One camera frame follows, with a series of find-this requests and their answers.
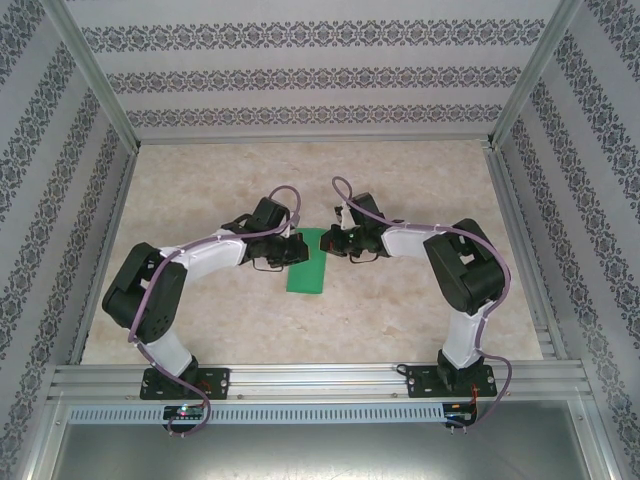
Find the aluminium side rail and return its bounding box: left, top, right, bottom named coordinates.
left=67, top=147, right=144, bottom=366
left=482, top=144, right=569, bottom=361

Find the green paper sheet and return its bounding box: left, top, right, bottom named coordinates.
left=285, top=226, right=330, bottom=296

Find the aluminium frame post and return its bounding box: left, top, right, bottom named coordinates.
left=482, top=0, right=589, bottom=151
left=42, top=0, right=144, bottom=154

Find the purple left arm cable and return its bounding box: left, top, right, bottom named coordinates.
left=128, top=185, right=303, bottom=440

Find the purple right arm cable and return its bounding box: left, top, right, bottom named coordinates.
left=332, top=175, right=514, bottom=431

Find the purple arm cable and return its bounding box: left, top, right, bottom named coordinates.
left=332, top=175, right=514, bottom=431
left=128, top=185, right=303, bottom=440

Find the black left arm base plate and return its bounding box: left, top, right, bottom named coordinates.
left=139, top=367, right=232, bottom=401

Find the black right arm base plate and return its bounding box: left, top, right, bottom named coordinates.
left=405, top=363, right=499, bottom=400

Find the grey slotted cable duct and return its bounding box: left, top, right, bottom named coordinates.
left=67, top=403, right=446, bottom=424

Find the grey metal sheet panel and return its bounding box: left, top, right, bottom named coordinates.
left=52, top=422, right=594, bottom=480

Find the aluminium frame leg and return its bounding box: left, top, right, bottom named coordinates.
left=19, top=394, right=71, bottom=480
left=569, top=397, right=624, bottom=480

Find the aluminium mounting rail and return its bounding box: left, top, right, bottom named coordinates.
left=47, top=363, right=594, bottom=401

